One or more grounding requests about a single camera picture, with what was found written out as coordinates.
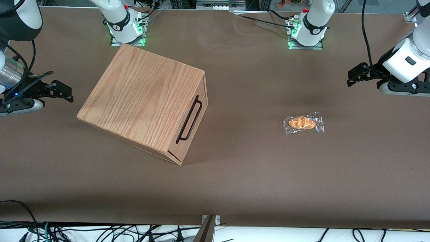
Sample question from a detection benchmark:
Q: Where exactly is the black looped floor cable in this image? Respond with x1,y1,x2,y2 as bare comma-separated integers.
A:
0,200,38,233

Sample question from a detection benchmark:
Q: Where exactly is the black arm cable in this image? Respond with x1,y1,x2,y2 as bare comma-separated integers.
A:
361,0,375,69
0,39,54,101

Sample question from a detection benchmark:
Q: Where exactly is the grey background equipment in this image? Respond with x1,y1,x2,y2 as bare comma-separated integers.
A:
196,0,247,11

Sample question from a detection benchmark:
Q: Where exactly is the black metal drawer handle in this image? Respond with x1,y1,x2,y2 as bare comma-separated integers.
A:
176,95,203,145

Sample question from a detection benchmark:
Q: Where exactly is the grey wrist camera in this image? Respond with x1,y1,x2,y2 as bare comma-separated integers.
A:
379,80,430,97
0,99,44,117

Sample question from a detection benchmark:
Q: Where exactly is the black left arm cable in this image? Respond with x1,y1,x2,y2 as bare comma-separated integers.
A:
361,0,375,69

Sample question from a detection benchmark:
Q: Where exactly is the wooden drawer cabinet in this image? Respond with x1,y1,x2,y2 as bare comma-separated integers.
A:
77,44,209,166

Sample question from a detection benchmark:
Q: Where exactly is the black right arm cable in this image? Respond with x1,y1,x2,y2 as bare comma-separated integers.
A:
0,39,54,101

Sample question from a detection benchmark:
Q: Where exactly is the brown paper table cover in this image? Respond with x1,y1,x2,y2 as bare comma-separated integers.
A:
0,7,430,230

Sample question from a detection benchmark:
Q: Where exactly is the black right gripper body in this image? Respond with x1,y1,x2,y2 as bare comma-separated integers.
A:
3,80,55,105

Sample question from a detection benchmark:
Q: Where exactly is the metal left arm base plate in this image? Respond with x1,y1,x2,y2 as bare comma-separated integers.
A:
287,16,324,50

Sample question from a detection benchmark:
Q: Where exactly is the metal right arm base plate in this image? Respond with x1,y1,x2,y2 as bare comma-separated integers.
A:
110,13,148,47

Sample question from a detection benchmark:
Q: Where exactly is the aluminium profile post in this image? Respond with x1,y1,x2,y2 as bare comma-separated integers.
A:
404,5,421,24

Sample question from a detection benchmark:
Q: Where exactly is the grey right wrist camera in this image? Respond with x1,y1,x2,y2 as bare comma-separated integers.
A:
0,99,44,117

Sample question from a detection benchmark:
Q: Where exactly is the bread in clear plastic wrap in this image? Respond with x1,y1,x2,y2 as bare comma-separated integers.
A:
283,112,325,135

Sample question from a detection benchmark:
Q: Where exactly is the long black table cable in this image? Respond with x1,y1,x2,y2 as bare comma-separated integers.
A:
232,11,291,27

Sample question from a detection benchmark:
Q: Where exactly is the short black table cable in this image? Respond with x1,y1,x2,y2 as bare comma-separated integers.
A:
268,9,291,21

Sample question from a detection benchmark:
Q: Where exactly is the wooden drawer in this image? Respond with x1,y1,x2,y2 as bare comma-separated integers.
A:
167,71,209,166

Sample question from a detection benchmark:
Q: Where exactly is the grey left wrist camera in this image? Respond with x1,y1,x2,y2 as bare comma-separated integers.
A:
379,80,430,97

